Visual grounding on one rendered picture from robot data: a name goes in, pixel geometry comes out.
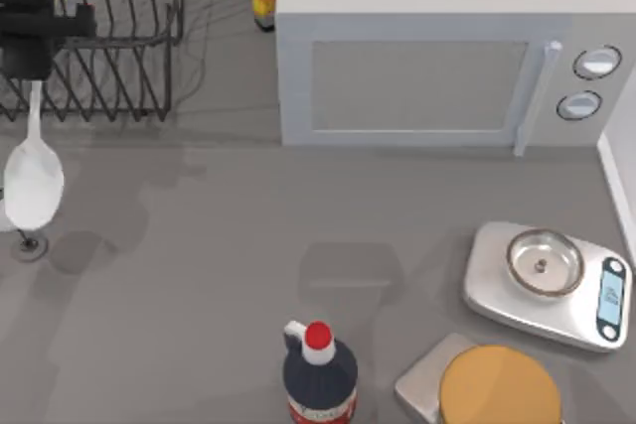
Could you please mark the large round microwave knob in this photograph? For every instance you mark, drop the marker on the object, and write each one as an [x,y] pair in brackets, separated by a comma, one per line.
[597,62]

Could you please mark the small round microwave knob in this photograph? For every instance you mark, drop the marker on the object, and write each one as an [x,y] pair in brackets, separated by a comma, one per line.
[579,105]

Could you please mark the dark bottle red cap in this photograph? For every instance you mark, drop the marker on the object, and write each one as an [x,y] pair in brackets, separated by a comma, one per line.
[318,384]

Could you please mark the microwave oven door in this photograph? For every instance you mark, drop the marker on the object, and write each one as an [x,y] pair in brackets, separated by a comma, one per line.
[417,86]

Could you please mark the grey square scale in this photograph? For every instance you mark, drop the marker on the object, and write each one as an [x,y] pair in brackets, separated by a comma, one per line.
[420,384]

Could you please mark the steel round bowl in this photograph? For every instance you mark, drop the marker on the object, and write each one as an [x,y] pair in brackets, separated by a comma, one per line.
[544,260]

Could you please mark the orange round disc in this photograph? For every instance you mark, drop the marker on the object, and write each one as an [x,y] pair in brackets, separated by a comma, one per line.
[499,384]

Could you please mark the silver kitchen scale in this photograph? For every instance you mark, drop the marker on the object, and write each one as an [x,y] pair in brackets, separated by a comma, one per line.
[497,290]

